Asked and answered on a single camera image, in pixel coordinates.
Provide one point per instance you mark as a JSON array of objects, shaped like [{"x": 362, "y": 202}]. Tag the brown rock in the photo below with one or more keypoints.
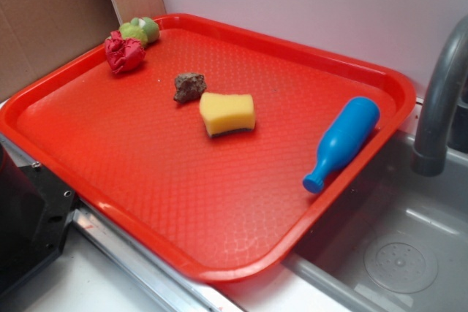
[{"x": 189, "y": 86}]

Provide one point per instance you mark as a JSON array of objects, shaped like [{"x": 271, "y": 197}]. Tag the yellow sponge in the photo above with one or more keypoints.
[{"x": 226, "y": 113}]

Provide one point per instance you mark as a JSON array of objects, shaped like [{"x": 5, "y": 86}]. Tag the grey faucet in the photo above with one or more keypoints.
[{"x": 443, "y": 118}]

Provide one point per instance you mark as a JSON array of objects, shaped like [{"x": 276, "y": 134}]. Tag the red plastic tray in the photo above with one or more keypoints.
[{"x": 216, "y": 209}]

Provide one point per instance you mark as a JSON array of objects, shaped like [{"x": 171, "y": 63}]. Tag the blue plastic bottle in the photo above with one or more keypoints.
[{"x": 342, "y": 141}]

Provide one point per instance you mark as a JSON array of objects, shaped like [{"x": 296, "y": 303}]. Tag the grey plastic sink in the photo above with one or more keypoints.
[{"x": 393, "y": 240}]

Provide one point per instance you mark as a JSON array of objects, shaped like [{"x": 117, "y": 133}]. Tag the green plush toy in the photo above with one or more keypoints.
[{"x": 144, "y": 29}]

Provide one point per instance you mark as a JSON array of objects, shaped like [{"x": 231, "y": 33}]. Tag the cardboard panel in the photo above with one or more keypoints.
[{"x": 38, "y": 36}]

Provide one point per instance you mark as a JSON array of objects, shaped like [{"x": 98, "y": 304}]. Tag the red paper ball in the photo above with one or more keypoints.
[{"x": 123, "y": 54}]

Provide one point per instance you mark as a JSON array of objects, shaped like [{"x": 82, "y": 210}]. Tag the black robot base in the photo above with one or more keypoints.
[{"x": 36, "y": 209}]

